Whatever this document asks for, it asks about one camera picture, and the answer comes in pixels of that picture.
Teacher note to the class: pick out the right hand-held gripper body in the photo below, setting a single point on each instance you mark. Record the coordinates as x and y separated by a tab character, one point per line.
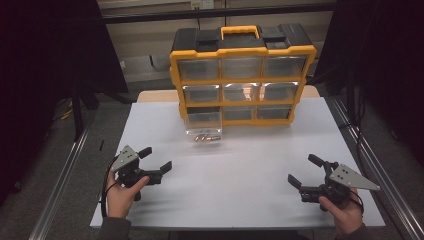
340	188

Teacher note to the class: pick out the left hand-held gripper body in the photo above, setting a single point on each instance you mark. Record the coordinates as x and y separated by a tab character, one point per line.
131	176

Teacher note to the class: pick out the pulled-out clear plastic drawer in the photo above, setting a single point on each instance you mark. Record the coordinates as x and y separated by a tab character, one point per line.
204	126

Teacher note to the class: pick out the yellow and black organizer cabinet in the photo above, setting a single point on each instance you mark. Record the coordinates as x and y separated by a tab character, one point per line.
243	41

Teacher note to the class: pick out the person's left hand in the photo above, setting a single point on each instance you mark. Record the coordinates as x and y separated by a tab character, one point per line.
121	201

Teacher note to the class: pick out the person's right hand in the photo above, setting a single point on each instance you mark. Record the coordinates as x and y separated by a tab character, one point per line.
348	216

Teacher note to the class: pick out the small black floor object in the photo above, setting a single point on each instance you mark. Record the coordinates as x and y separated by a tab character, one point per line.
101	145

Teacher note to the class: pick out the black stand leg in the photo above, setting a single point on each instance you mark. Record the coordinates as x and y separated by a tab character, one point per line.
77	116

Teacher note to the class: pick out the narrow black curtain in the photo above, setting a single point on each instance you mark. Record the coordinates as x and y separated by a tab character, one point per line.
386	66

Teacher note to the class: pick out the set of closed clear drawers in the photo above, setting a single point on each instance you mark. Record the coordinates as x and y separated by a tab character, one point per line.
241	68

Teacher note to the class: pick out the wide black curtain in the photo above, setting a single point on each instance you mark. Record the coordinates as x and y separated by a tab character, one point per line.
40	66

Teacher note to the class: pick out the black horizontal bar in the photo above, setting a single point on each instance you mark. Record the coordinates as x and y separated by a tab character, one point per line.
150	16

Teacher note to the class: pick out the metal floor rail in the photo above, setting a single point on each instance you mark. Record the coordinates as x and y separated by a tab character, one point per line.
56	186
383	166

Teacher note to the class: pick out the white wall outlet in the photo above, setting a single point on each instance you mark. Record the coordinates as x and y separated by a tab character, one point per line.
202	4

